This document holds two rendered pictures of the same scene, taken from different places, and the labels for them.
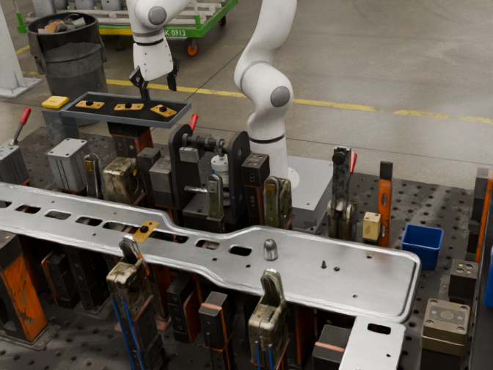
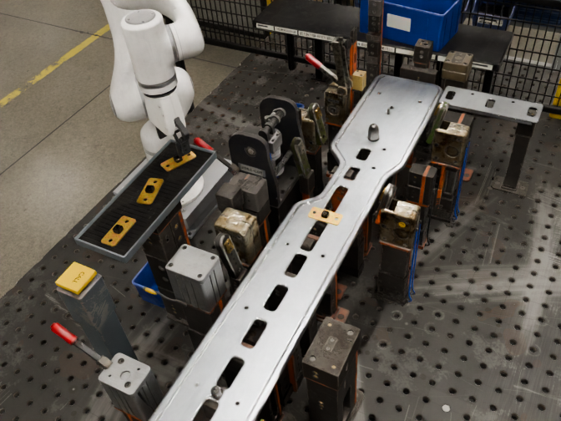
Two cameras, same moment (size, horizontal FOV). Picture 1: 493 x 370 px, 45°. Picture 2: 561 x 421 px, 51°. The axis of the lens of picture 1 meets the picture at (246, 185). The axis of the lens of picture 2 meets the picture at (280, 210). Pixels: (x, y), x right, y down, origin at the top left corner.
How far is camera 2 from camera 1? 1.78 m
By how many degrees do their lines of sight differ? 64
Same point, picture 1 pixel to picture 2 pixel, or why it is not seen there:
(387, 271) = (395, 87)
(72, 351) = (366, 362)
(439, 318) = (462, 60)
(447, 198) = (217, 104)
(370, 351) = (469, 99)
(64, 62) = not seen: outside the picture
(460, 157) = (17, 154)
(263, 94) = (188, 88)
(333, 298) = (422, 110)
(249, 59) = (132, 78)
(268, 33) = not seen: hidden behind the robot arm
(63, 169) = (214, 280)
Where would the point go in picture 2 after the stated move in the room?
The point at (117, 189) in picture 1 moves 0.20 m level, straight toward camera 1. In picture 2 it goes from (255, 235) to (336, 217)
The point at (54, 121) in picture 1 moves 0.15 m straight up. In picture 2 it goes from (98, 294) to (75, 247)
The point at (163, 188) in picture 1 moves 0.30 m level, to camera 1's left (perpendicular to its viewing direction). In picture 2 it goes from (265, 200) to (259, 295)
